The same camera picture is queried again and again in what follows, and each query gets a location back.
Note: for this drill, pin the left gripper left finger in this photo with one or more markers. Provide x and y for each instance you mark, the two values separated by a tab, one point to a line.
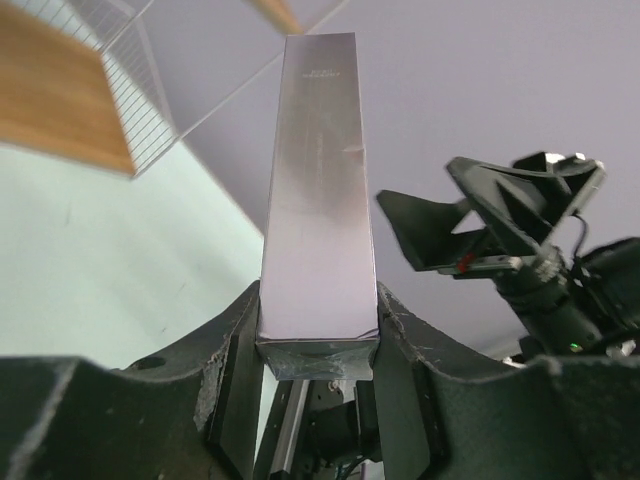
187	411

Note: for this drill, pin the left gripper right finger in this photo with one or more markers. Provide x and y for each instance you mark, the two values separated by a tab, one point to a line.
446	411

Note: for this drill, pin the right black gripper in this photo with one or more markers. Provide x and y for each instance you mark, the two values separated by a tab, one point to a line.
520	206

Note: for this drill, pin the plain silver toothpaste box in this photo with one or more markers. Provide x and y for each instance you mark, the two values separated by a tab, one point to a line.
318	295

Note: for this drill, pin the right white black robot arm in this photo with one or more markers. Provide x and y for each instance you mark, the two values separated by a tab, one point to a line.
585	304

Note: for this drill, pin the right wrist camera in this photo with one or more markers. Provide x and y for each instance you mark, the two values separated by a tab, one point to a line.
556	163

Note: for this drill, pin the white wire wooden shelf rack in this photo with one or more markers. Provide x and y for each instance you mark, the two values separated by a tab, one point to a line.
114	85

